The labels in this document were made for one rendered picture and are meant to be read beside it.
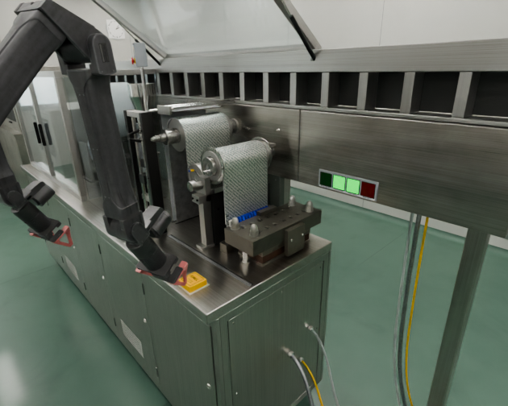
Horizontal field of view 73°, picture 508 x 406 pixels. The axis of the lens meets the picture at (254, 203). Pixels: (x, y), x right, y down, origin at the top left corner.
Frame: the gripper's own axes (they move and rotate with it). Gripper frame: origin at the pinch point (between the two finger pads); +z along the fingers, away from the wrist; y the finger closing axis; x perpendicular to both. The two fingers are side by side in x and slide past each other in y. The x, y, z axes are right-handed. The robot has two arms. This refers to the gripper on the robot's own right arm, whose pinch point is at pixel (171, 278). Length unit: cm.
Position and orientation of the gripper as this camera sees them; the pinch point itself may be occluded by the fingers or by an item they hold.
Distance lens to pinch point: 102.7
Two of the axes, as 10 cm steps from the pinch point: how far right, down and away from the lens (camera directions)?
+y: -8.8, -1.6, 4.5
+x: -4.1, 7.5, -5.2
